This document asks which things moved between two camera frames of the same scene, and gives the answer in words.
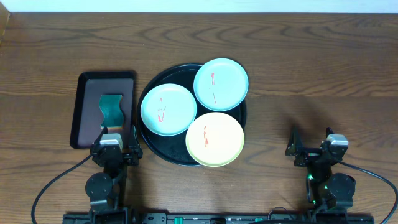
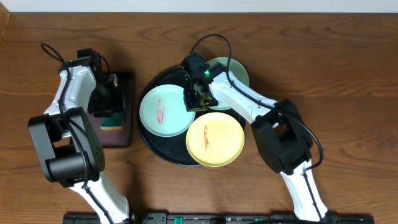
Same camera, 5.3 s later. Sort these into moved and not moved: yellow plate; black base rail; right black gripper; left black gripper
Moved: right black gripper; left black gripper
Not moved: yellow plate; black base rail
